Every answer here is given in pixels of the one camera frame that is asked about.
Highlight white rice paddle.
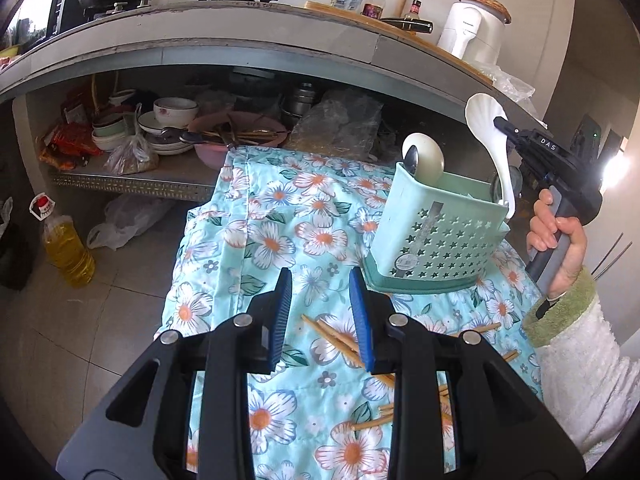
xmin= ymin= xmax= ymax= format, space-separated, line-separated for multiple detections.
xmin=465 ymin=92 xmax=526 ymax=221

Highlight metal pots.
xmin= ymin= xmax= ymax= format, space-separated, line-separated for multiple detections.
xmin=280 ymin=82 xmax=322 ymax=117

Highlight cooking oil bottle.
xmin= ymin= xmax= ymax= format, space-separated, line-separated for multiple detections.
xmin=29 ymin=194 xmax=96 ymax=289

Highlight floral blanket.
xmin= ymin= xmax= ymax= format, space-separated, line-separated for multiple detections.
xmin=154 ymin=145 xmax=546 ymax=480

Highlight white kitchen appliance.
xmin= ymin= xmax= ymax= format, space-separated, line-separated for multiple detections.
xmin=437 ymin=0 xmax=506 ymax=66

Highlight woven round trivet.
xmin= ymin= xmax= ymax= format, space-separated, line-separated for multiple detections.
xmin=457 ymin=0 xmax=513 ymax=24

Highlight crumpled clear plastic bag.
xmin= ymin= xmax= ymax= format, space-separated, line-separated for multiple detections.
xmin=287 ymin=89 xmax=384 ymax=162

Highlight white plastic bag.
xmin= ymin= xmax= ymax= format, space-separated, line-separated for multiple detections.
xmin=87 ymin=194 xmax=174 ymax=252

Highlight black-handled knife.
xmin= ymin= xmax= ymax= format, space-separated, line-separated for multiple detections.
xmin=379 ymin=17 xmax=435 ymax=35

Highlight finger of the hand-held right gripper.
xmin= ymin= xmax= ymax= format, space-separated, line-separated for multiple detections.
xmin=494 ymin=116 xmax=521 ymax=143

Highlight cream soup ladle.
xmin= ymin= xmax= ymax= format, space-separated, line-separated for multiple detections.
xmin=401 ymin=132 xmax=446 ymax=184

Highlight person's right hand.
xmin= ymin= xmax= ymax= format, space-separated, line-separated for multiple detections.
xmin=526 ymin=194 xmax=588 ymax=302

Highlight person's right forearm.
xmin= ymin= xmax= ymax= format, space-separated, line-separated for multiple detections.
xmin=520 ymin=267 xmax=640 ymax=471

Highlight pale green bowl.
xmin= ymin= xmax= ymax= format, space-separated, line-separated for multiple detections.
xmin=91 ymin=112 xmax=127 ymax=152

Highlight white patterned bowl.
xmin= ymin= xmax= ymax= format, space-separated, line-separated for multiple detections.
xmin=152 ymin=97 xmax=199 ymax=126

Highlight red snack packets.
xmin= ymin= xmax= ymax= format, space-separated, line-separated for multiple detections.
xmin=37 ymin=122 xmax=96 ymax=170

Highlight metal shelf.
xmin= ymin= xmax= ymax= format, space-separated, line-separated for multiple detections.
xmin=50 ymin=164 xmax=222 ymax=204

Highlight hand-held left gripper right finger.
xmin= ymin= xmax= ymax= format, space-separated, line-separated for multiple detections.
xmin=348 ymin=266 xmax=586 ymax=480

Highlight black bag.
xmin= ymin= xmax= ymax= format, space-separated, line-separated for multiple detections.
xmin=0 ymin=197 xmax=37 ymax=291

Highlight green star-cutout utensil holder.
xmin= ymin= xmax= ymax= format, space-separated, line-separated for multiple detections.
xmin=361 ymin=160 xmax=512 ymax=295

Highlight stack of white plates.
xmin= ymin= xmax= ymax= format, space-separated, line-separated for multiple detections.
xmin=137 ymin=112 xmax=197 ymax=156

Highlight plastic bag of food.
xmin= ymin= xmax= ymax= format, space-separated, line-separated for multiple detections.
xmin=102 ymin=105 xmax=160 ymax=176

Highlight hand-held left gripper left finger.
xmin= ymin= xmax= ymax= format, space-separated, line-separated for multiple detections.
xmin=55 ymin=267 xmax=293 ymax=480

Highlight pile of wooden chopsticks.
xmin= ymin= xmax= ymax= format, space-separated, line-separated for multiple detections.
xmin=301 ymin=312 xmax=521 ymax=431

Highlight pink plastic basin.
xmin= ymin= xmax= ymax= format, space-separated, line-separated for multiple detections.
xmin=187 ymin=110 xmax=292 ymax=171

